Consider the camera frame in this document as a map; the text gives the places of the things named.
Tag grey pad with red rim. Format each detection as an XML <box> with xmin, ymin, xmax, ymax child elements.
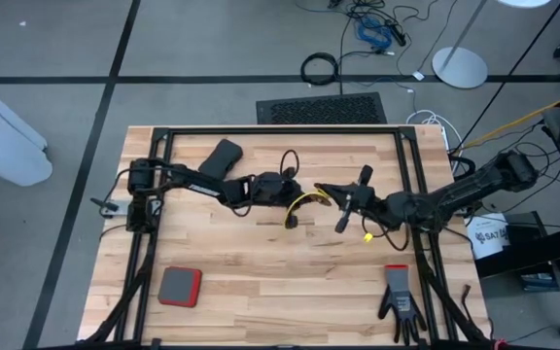
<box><xmin>157</xmin><ymin>265</ymin><xmax>203</xmax><ymax>308</ymax></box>

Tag black floor cable tangle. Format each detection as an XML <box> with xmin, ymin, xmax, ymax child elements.
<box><xmin>294</xmin><ymin>0</ymin><xmax>456</xmax><ymax>54</ymax></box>

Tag thin yellow wire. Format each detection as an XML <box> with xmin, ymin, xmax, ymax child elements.
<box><xmin>283</xmin><ymin>190</ymin><xmax>333</xmax><ymax>229</ymax></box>

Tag coiled black floor cable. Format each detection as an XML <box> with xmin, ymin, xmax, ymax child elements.
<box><xmin>299</xmin><ymin>52</ymin><xmax>340</xmax><ymax>88</ymax></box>

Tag brown strap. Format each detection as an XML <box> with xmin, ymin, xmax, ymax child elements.
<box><xmin>460</xmin><ymin>284</ymin><xmax>473</xmax><ymax>322</ymax></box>

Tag black floor vent grate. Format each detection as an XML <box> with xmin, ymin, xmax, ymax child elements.
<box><xmin>255</xmin><ymin>91</ymin><xmax>389</xmax><ymax>125</ymax></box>

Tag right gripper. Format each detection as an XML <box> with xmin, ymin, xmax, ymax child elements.
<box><xmin>313</xmin><ymin>164</ymin><xmax>376</xmax><ymax>234</ymax></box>

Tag grey black work glove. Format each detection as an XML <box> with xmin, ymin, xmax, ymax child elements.
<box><xmin>377</xmin><ymin>264</ymin><xmax>430</xmax><ymax>345</ymax></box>

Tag black table clamp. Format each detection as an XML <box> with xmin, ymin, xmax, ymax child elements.
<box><xmin>89</xmin><ymin>196</ymin><xmax>121</xmax><ymax>214</ymax></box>

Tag black aluminium table frame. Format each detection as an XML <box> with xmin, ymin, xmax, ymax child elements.
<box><xmin>85</xmin><ymin>125</ymin><xmax>490</xmax><ymax>347</ymax></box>

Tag grey round-base stand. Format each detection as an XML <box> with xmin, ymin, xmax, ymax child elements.
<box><xmin>431</xmin><ymin>0</ymin><xmax>489</xmax><ymax>90</ymax></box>

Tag white round lamp head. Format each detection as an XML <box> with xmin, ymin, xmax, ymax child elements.
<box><xmin>496</xmin><ymin>0</ymin><xmax>553</xmax><ymax>10</ymax></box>

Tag black rounded case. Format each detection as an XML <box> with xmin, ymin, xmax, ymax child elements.
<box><xmin>197</xmin><ymin>138</ymin><xmax>244</xmax><ymax>181</ymax></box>

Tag coiled blue cable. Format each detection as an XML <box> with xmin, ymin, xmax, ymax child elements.
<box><xmin>356</xmin><ymin>17</ymin><xmax>394</xmax><ymax>52</ymax></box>

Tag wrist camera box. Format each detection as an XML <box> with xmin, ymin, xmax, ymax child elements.
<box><xmin>381</xmin><ymin>192</ymin><xmax>420</xmax><ymax>229</ymax></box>
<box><xmin>251</xmin><ymin>171</ymin><xmax>289</xmax><ymax>206</ymax></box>

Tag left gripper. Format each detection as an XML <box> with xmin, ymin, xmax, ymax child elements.
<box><xmin>282</xmin><ymin>165</ymin><xmax>333</xmax><ymax>230</ymax></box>

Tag dark blue box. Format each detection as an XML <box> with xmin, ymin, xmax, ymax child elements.
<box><xmin>520</xmin><ymin>271</ymin><xmax>560</xmax><ymax>292</ymax></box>

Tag black equipment stand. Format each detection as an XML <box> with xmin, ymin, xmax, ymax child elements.
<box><xmin>473</xmin><ymin>211</ymin><xmax>560</xmax><ymax>336</ymax></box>

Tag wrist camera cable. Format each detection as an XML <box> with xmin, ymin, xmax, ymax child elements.
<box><xmin>361</xmin><ymin>216</ymin><xmax>411</xmax><ymax>253</ymax></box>
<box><xmin>278</xmin><ymin>149</ymin><xmax>301</xmax><ymax>177</ymax></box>

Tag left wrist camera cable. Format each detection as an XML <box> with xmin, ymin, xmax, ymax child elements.
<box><xmin>278</xmin><ymin>149</ymin><xmax>301</xmax><ymax>177</ymax></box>

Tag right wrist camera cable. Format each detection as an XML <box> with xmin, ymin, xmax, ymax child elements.
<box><xmin>361</xmin><ymin>216</ymin><xmax>411</xmax><ymax>253</ymax></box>

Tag yellow extension cord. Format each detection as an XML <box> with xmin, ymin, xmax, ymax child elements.
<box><xmin>454</xmin><ymin>85</ymin><xmax>560</xmax><ymax>152</ymax></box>

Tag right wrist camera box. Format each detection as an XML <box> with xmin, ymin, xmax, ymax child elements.
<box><xmin>381</xmin><ymin>192</ymin><xmax>420</xmax><ymax>229</ymax></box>

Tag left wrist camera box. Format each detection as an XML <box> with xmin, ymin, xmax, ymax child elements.
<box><xmin>251</xmin><ymin>171</ymin><xmax>289</xmax><ymax>206</ymax></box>

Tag white bin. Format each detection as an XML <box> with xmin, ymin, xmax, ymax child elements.
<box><xmin>0</xmin><ymin>68</ymin><xmax>53</xmax><ymax>188</ymax></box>

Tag white printed cardboard box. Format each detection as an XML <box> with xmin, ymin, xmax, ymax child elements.
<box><xmin>464</xmin><ymin>212</ymin><xmax>510</xmax><ymax>261</ymax></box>

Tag white floor cable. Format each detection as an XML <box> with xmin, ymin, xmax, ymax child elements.
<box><xmin>405</xmin><ymin>110</ymin><xmax>464</xmax><ymax>152</ymax></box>

